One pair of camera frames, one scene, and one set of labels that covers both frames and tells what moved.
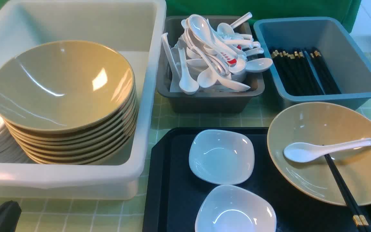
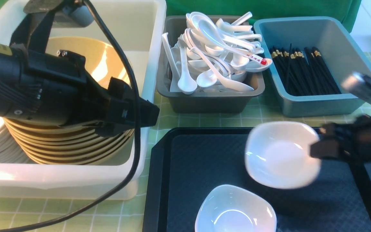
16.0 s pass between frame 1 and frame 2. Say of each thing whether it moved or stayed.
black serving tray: stayed
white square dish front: stayed
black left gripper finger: moved
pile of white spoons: stayed
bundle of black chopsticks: stayed
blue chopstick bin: stayed
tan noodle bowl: moved
